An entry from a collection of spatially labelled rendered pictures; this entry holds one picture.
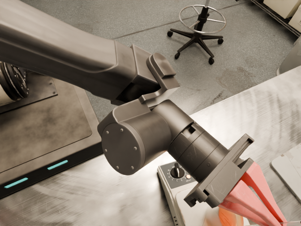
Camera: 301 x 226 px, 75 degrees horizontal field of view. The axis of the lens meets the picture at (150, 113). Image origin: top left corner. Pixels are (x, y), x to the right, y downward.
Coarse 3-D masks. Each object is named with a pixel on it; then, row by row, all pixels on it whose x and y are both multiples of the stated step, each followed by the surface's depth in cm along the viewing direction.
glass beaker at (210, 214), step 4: (208, 208) 37; (216, 208) 32; (208, 212) 36; (212, 212) 34; (216, 212) 32; (208, 216) 35; (212, 216) 33; (216, 216) 32; (208, 220) 35; (212, 220) 33; (216, 220) 32; (244, 220) 34; (248, 220) 33; (208, 224) 36; (212, 224) 34; (216, 224) 32; (220, 224) 31; (244, 224) 34; (248, 224) 33; (252, 224) 31; (256, 224) 31
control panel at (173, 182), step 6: (174, 162) 48; (162, 168) 47; (168, 168) 47; (168, 174) 45; (186, 174) 45; (168, 180) 44; (174, 180) 44; (180, 180) 44; (186, 180) 43; (192, 180) 43; (174, 186) 42; (180, 186) 42
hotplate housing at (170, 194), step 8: (160, 168) 47; (160, 176) 47; (168, 184) 43; (192, 184) 42; (168, 192) 42; (176, 192) 41; (168, 200) 44; (176, 208) 40; (176, 216) 39; (176, 224) 41
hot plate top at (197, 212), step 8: (184, 192) 40; (176, 200) 39; (184, 208) 38; (192, 208) 38; (200, 208) 38; (184, 216) 37; (192, 216) 37; (200, 216) 38; (184, 224) 37; (192, 224) 37; (200, 224) 37
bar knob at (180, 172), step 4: (176, 164) 46; (176, 168) 44; (180, 168) 46; (172, 172) 45; (176, 172) 44; (180, 172) 45; (184, 172) 45; (172, 176) 45; (176, 176) 44; (180, 176) 44
